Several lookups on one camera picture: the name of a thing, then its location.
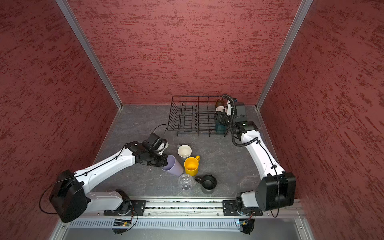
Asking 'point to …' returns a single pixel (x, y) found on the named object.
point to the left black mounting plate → (139, 208)
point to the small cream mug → (184, 150)
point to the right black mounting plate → (230, 208)
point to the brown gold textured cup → (220, 102)
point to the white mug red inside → (220, 108)
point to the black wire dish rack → (194, 114)
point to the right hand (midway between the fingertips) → (220, 118)
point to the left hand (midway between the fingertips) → (166, 166)
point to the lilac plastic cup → (173, 167)
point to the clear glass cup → (185, 182)
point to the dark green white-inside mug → (220, 129)
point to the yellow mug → (191, 164)
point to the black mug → (208, 183)
